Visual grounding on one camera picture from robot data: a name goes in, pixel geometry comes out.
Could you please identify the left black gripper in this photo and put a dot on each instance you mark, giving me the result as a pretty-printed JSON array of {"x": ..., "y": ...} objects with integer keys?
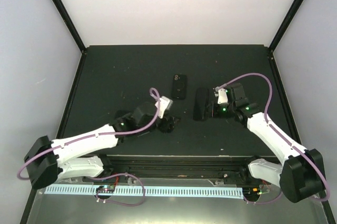
[{"x": 167, "y": 124}]

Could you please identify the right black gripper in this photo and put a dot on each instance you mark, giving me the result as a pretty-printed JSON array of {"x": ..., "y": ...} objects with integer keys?
[{"x": 213, "y": 113}]

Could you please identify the black smartphone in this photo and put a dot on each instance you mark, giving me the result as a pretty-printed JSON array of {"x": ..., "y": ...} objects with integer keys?
[{"x": 200, "y": 104}]

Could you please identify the black phone case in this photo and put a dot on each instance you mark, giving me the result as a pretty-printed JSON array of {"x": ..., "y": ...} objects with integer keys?
[{"x": 179, "y": 86}]

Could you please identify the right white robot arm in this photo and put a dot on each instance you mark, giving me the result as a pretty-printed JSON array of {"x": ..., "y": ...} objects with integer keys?
[{"x": 273, "y": 134}]

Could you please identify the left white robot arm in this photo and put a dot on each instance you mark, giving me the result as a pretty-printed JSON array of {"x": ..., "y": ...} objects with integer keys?
[{"x": 48, "y": 161}]

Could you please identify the right small circuit board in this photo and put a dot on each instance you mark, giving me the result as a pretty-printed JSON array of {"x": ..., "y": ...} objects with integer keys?
[{"x": 258, "y": 191}]

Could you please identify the small green circuit board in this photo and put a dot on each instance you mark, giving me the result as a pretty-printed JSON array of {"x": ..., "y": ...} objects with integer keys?
[{"x": 105, "y": 189}]

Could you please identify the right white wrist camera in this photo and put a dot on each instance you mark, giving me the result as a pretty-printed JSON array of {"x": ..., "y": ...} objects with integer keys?
[{"x": 221, "y": 95}]

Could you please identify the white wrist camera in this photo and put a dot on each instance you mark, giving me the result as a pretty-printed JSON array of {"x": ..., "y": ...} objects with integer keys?
[
  {"x": 163, "y": 104},
  {"x": 221, "y": 95}
]

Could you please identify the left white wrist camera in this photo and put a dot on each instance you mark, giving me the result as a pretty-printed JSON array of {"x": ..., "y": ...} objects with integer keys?
[{"x": 163, "y": 104}]

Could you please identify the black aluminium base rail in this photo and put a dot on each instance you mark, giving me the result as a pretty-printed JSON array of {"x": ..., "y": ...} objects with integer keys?
[{"x": 232, "y": 171}]

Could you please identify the white slotted cable duct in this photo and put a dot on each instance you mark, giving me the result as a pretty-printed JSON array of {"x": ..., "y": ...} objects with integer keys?
[{"x": 148, "y": 191}]

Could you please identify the right black frame post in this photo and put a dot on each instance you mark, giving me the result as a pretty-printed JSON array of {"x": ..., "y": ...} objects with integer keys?
[{"x": 295, "y": 6}]

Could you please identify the black frame post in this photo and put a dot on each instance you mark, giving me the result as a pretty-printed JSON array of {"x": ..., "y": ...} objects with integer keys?
[
  {"x": 69, "y": 24},
  {"x": 295, "y": 6}
]

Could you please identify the left black frame post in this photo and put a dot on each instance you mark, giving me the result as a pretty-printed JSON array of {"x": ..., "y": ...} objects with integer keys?
[{"x": 69, "y": 24}]

